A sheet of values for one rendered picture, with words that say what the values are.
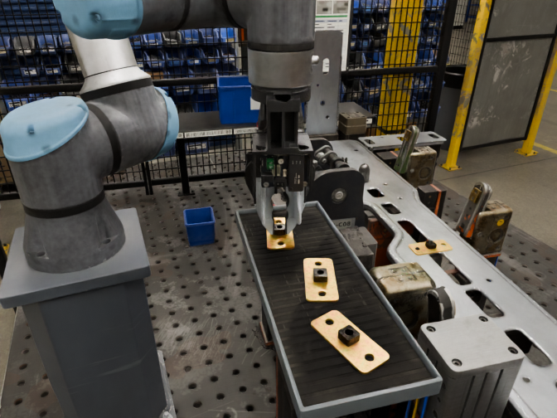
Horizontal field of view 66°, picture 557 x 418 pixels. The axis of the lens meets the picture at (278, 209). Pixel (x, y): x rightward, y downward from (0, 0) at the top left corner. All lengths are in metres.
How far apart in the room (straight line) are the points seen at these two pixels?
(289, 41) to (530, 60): 3.91
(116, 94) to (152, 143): 0.09
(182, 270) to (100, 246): 0.66
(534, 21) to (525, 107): 0.73
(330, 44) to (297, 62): 0.99
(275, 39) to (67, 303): 0.49
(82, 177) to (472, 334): 0.56
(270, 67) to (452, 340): 0.38
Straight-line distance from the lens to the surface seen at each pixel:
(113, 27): 0.46
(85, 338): 0.78
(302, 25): 0.49
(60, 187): 0.68
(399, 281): 0.70
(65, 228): 0.70
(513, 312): 0.83
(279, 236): 0.62
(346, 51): 1.80
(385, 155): 1.44
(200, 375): 1.05
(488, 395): 0.61
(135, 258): 0.72
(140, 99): 0.73
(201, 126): 1.54
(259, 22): 0.49
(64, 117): 0.66
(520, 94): 4.38
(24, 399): 1.14
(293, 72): 0.49
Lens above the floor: 1.49
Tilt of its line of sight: 29 degrees down
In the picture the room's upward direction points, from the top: straight up
